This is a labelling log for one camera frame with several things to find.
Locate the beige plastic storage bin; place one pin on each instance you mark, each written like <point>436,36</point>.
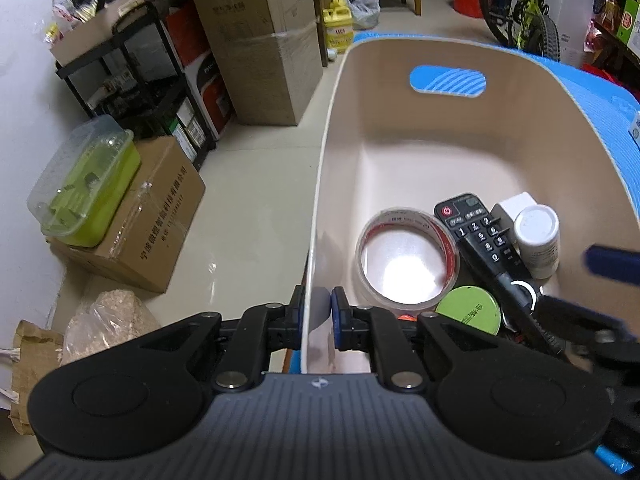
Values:
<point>416,120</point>

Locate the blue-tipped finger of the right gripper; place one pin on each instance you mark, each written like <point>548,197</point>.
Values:
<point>613,263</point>

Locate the red white appliance box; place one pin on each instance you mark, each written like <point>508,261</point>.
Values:
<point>199,64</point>

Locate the black tv remote control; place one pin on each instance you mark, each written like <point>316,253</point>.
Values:
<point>483,242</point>

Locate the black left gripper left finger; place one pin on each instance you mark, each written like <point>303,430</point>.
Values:
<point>140,396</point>

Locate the brown paper bag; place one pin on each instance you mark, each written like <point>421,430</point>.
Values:
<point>39,354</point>

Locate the black metal shelf rack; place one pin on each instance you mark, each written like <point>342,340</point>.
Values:
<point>136,77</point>

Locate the blue silicone table mat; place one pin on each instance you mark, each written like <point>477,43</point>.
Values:
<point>351,427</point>

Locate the green round tin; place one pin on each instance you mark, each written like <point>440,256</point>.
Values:
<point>472,306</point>

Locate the clear tape roll red print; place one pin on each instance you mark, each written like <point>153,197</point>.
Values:
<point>405,260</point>

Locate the white power adapter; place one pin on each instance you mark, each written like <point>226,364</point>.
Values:
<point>507,210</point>

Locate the white pill bottle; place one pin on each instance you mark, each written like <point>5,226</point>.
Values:
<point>537,231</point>

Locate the white plastic bag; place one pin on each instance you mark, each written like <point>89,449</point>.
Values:
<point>365,13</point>

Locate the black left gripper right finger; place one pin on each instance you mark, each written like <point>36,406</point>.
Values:
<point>500,397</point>

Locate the brown cardboard box on floor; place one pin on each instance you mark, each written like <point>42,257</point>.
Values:
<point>142,245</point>

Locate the green clear-lid plastic container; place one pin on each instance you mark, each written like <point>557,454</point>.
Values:
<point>76,196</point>

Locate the green black bicycle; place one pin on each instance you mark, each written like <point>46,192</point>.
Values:
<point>523,25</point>

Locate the large stacked cardboard boxes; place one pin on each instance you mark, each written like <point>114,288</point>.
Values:
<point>268,54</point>

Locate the bag of wood shavings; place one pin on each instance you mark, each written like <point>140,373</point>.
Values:
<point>114,318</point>

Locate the yellow detergent jug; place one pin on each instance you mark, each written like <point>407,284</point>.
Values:
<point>337,19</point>

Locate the orange small object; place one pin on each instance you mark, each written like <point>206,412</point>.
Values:
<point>406,317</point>

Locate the tissue box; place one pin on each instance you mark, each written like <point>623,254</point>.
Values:
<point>634,129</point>

